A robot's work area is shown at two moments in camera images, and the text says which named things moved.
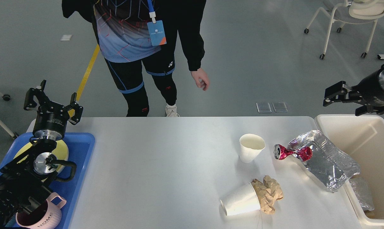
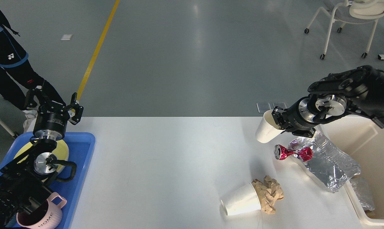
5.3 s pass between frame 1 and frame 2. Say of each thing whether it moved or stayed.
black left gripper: stayed
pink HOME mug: stayed
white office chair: stayed
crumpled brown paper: stayed
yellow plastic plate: stayed
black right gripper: moved
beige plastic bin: stayed
